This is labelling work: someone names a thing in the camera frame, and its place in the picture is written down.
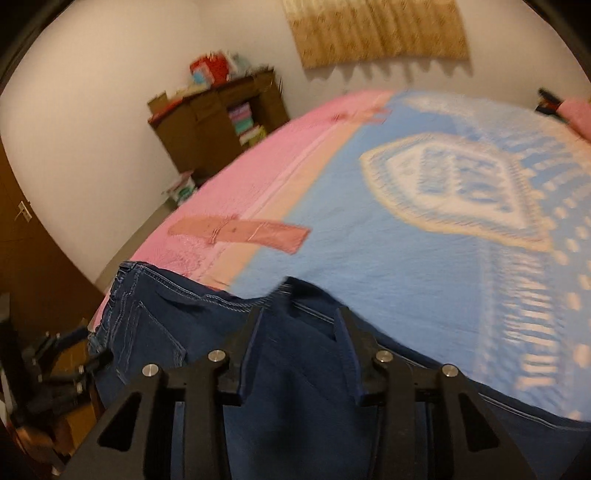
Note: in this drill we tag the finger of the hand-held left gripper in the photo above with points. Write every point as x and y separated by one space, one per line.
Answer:
78 381

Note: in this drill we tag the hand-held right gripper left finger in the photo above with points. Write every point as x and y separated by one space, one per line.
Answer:
245 369

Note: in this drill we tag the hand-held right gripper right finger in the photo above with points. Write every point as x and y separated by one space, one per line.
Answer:
353 369

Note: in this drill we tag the dark blue denim pants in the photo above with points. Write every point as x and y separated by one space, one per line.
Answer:
295 369

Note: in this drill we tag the blue and white patterned blanket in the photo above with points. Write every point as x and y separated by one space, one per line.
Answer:
415 277

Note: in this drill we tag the brown wooden door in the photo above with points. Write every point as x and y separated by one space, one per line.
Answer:
37 267

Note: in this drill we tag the pink cloth strip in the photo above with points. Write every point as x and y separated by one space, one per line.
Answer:
240 230
362 115

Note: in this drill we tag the pink bed sheet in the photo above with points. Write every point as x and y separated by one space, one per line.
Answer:
240 184

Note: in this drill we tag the white and green packet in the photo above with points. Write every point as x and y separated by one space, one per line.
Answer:
180 187

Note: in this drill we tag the brown wooden shelf cabinet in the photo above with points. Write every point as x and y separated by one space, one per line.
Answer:
203 134

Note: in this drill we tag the stack of pastel books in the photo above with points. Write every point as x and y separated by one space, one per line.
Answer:
244 122

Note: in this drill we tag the cardboard box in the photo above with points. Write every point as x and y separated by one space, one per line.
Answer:
164 106

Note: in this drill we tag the red bag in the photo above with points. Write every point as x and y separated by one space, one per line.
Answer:
210 69

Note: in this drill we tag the light blue bag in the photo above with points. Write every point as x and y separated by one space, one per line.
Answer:
240 64

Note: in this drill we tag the dark cloth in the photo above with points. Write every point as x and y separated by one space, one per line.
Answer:
549 104

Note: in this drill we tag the beige patterned curtain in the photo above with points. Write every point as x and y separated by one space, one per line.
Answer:
374 32

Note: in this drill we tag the pink pillow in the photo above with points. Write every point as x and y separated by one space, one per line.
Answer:
577 115

